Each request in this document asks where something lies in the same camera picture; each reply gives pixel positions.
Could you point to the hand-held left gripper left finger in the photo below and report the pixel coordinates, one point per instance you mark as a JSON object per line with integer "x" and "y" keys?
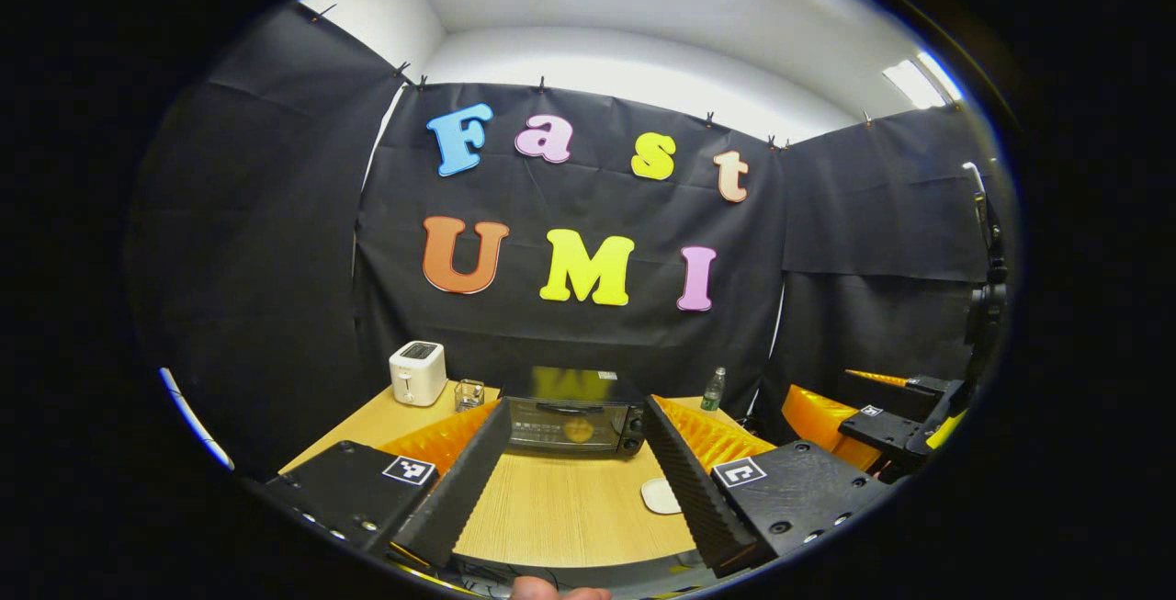
{"x": 464, "y": 490}

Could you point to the clear glass cup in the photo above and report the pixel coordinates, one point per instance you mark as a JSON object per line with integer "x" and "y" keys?
{"x": 469, "y": 395}

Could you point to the white toaster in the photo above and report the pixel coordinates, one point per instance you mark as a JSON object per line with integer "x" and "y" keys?
{"x": 418, "y": 375}

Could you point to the black electric oven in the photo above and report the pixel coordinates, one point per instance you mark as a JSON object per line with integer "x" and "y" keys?
{"x": 570, "y": 389}

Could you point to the clear plastic water bottle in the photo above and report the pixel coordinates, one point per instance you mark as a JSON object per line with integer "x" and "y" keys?
{"x": 713, "y": 393}

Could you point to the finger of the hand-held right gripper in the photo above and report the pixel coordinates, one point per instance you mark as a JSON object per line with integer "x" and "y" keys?
{"x": 919, "y": 386}
{"x": 882, "y": 430}

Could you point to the small ceiling light panel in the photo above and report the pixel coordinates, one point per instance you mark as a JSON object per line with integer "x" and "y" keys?
{"x": 921, "y": 78}

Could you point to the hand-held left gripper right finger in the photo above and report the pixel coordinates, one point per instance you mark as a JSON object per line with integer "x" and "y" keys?
{"x": 689, "y": 481}

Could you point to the black backdrop cloth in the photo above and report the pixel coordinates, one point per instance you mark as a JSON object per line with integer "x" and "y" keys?
{"x": 597, "y": 196}

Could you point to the black stand pole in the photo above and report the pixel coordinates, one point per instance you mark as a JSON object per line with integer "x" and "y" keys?
{"x": 990, "y": 251}

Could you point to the round bread bun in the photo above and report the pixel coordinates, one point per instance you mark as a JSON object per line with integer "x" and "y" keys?
{"x": 578, "y": 430}

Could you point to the white plate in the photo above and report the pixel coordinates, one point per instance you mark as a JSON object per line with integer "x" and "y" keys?
{"x": 658, "y": 495}

